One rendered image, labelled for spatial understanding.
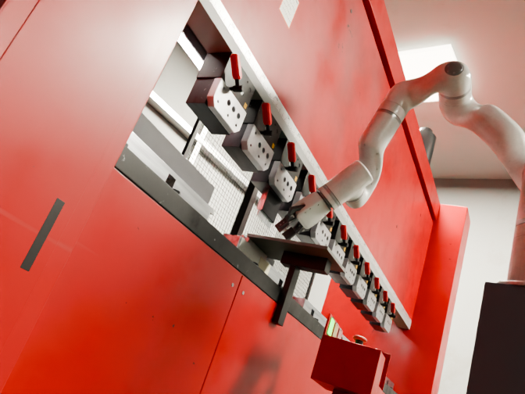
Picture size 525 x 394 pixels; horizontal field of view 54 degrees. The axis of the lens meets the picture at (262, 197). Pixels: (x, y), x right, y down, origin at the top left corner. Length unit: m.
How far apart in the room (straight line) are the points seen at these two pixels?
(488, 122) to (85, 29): 1.20
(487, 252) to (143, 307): 4.70
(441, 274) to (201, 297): 2.74
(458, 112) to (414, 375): 2.19
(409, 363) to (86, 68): 3.14
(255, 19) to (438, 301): 2.62
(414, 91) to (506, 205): 4.04
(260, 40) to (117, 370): 0.96
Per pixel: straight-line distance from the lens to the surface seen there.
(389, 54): 2.55
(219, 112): 1.33
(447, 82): 1.67
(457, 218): 3.91
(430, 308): 3.68
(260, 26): 1.52
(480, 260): 5.46
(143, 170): 0.97
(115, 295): 0.97
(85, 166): 0.75
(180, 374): 1.19
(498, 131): 1.63
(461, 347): 5.22
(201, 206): 1.32
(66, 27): 0.74
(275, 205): 1.69
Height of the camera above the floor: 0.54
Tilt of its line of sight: 22 degrees up
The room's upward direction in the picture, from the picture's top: 20 degrees clockwise
